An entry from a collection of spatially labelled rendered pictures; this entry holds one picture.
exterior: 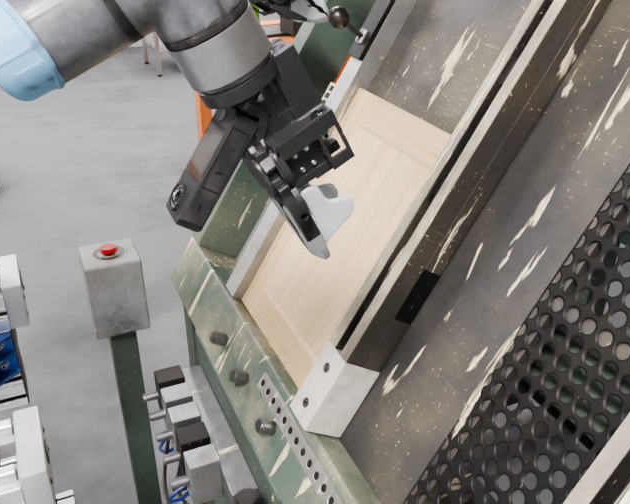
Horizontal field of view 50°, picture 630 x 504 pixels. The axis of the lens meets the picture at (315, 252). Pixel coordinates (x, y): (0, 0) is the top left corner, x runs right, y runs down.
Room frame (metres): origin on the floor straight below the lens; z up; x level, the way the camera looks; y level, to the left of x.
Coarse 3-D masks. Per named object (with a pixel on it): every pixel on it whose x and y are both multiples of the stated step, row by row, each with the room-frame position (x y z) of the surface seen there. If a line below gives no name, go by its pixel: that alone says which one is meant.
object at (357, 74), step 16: (400, 0) 1.32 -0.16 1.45; (416, 0) 1.33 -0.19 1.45; (400, 16) 1.32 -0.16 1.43; (384, 32) 1.30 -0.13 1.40; (384, 48) 1.31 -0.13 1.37; (352, 64) 1.31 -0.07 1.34; (368, 64) 1.29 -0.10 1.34; (352, 80) 1.28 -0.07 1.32; (368, 80) 1.29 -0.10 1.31; (336, 96) 1.29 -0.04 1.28; (352, 96) 1.28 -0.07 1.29; (336, 112) 1.27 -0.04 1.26; (272, 208) 1.24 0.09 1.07; (272, 224) 1.21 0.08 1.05; (256, 240) 1.22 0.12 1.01; (272, 240) 1.21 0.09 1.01; (256, 256) 1.20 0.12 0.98; (240, 272) 1.20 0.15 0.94; (256, 272) 1.20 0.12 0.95; (240, 288) 1.18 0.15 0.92
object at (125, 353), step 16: (112, 336) 1.27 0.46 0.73; (128, 336) 1.29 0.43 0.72; (112, 352) 1.27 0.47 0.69; (128, 352) 1.29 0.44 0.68; (128, 368) 1.28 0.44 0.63; (128, 384) 1.28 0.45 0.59; (128, 400) 1.28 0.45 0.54; (128, 416) 1.28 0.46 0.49; (144, 416) 1.29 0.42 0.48; (128, 432) 1.27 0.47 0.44; (144, 432) 1.29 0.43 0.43; (128, 448) 1.30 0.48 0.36; (144, 448) 1.29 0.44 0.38; (144, 464) 1.28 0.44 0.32; (144, 480) 1.28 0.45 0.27; (144, 496) 1.28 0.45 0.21; (160, 496) 1.29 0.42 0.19
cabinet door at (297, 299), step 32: (352, 128) 1.22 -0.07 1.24; (384, 128) 1.14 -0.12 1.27; (416, 128) 1.08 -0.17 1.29; (352, 160) 1.17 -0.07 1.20; (384, 160) 1.09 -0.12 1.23; (416, 160) 1.03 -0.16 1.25; (352, 192) 1.11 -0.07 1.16; (384, 192) 1.04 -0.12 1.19; (416, 192) 0.98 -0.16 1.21; (288, 224) 1.20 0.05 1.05; (352, 224) 1.06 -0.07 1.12; (384, 224) 0.99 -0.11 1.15; (288, 256) 1.15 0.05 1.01; (352, 256) 1.01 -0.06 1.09; (256, 288) 1.16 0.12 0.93; (288, 288) 1.09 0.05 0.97; (320, 288) 1.02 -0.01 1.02; (352, 288) 0.96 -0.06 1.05; (256, 320) 1.10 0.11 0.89; (288, 320) 1.03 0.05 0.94; (320, 320) 0.97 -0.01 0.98; (288, 352) 0.97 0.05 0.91; (320, 352) 0.92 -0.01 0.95
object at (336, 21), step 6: (336, 6) 1.24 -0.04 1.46; (330, 12) 1.23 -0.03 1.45; (336, 12) 1.22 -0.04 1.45; (342, 12) 1.22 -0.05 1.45; (348, 12) 1.24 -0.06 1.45; (330, 18) 1.22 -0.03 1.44; (336, 18) 1.22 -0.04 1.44; (342, 18) 1.22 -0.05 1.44; (348, 18) 1.23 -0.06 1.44; (330, 24) 1.23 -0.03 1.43; (336, 24) 1.22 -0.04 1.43; (342, 24) 1.22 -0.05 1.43; (348, 24) 1.26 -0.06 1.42; (354, 30) 1.28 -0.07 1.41; (360, 30) 1.31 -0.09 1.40; (366, 30) 1.31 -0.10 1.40; (360, 36) 1.30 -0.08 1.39; (366, 36) 1.31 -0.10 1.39; (360, 42) 1.30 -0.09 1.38
